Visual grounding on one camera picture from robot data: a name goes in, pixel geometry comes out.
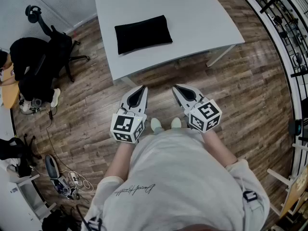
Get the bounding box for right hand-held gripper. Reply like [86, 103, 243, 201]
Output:
[172, 84, 222, 133]

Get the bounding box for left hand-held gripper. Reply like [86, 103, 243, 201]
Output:
[110, 85, 149, 144]

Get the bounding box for black cloth pouch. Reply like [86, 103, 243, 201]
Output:
[114, 14, 173, 55]

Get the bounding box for person's left forearm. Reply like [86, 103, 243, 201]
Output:
[103, 138, 136, 181]

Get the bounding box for person's right forearm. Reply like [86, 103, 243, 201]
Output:
[203, 128, 239, 168]

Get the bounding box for white table leg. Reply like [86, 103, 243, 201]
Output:
[120, 77, 138, 89]
[205, 44, 238, 68]

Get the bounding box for person's right white shoe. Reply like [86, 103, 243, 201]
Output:
[170, 117, 182, 129]

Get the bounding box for person's white shoe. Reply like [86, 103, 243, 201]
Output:
[170, 117, 182, 129]
[150, 117, 165, 132]

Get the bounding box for person's left white shoe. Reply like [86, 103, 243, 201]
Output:
[150, 117, 165, 132]

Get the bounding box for person's light grey trousers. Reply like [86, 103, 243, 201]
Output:
[153, 126, 182, 136]

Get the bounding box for person's grey t-shirt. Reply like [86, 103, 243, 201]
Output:
[81, 128, 271, 231]

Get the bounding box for black office chair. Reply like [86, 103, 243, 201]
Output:
[25, 5, 91, 83]
[0, 133, 43, 178]

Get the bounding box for white power strip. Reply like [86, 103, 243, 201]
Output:
[68, 171, 80, 185]

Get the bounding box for grey oval handheld device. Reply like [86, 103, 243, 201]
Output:
[44, 154, 61, 180]

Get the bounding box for tangle of small electronics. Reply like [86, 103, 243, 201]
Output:
[51, 176, 76, 200]

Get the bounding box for black teal device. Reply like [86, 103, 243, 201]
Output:
[288, 119, 303, 137]

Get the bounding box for black metal railing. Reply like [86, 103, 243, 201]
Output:
[230, 0, 308, 178]

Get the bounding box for light wooden desk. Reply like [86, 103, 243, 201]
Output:
[0, 64, 21, 109]

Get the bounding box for black backpack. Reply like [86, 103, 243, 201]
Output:
[42, 205, 82, 231]

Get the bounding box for wooden board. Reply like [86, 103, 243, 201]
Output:
[280, 167, 308, 218]

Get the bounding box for black power adapter cable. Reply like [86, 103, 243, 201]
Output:
[45, 106, 73, 175]

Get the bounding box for harness strap buckle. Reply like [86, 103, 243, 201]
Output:
[86, 217, 103, 231]
[243, 190, 258, 203]

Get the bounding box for white frame bench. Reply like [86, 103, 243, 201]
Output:
[267, 165, 308, 218]

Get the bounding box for black shoulder cable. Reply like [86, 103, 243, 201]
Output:
[76, 203, 92, 231]

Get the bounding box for white desk frame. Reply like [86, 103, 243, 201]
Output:
[7, 172, 57, 222]

